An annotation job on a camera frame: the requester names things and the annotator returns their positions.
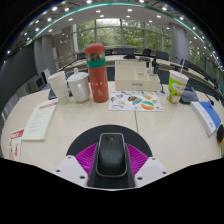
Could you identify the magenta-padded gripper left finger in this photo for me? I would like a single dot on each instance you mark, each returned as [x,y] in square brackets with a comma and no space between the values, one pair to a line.
[85,158]

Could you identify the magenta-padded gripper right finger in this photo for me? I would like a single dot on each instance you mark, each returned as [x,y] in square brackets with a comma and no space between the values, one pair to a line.
[137,158]

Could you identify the black computer mouse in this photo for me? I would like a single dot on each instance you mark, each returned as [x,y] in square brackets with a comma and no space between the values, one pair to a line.
[111,155]

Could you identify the colourful sticker sheet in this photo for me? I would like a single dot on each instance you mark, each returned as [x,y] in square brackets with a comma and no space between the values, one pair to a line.
[136,101]

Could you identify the white booklet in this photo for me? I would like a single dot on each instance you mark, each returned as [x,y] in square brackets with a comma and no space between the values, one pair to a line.
[39,120]

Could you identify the white lidded mug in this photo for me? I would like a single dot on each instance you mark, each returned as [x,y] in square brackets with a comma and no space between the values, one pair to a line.
[80,87]

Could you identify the white paper cup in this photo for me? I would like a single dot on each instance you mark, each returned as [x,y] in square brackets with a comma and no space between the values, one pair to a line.
[60,88]

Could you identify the white cardboard box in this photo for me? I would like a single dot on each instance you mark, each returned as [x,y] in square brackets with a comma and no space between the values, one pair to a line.
[135,80]

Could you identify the green paper cup with straw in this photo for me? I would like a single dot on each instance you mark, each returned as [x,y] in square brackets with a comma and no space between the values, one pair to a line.
[176,88]

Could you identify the blue and white book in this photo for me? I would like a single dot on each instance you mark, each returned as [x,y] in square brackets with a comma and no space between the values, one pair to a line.
[207,116]

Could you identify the dark flat case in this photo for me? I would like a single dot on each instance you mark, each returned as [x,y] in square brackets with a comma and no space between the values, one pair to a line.
[190,95]

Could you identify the red thermos bottle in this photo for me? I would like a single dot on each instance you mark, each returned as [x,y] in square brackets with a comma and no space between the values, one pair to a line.
[98,76]

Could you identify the black handheld microphone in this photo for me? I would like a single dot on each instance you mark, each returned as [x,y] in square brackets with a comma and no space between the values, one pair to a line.
[220,134]

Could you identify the dark office chairs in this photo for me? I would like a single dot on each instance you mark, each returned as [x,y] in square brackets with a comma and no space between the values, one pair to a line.
[160,55]

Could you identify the ceiling lights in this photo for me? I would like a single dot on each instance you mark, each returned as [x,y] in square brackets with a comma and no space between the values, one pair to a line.
[100,11]

